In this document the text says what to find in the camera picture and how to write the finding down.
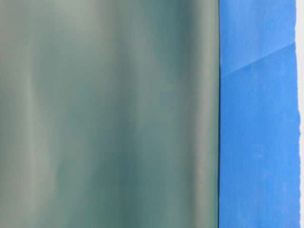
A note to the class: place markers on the grey green foreground panel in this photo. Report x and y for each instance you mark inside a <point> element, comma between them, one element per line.
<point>109,113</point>

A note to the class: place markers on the blue table cloth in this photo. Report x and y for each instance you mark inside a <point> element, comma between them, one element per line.
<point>259,167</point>

